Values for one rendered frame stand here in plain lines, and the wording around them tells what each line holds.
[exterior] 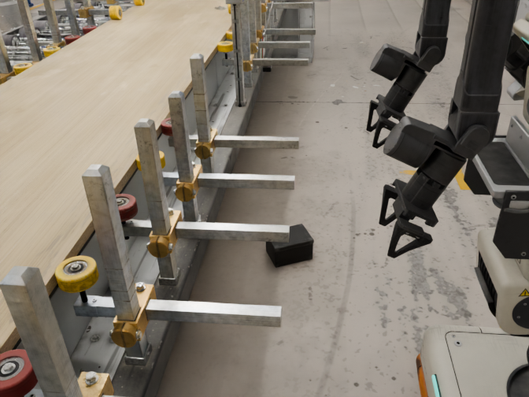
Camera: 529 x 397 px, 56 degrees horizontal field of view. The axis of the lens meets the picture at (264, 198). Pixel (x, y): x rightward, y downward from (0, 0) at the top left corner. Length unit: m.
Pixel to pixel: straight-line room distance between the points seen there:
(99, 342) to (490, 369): 1.15
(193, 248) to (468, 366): 0.92
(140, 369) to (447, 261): 1.78
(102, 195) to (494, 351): 1.34
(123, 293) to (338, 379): 1.15
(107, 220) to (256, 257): 1.64
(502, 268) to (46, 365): 0.95
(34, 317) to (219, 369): 1.36
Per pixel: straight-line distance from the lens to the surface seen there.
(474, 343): 1.80
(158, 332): 1.18
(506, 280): 1.23
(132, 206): 1.24
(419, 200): 0.88
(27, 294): 0.69
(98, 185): 0.87
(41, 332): 0.73
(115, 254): 0.94
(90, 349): 1.31
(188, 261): 1.36
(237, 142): 1.65
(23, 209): 1.34
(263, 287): 2.31
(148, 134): 1.08
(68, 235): 1.19
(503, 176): 1.11
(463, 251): 2.66
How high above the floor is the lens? 1.54
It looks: 32 degrees down
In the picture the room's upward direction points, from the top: 2 degrees counter-clockwise
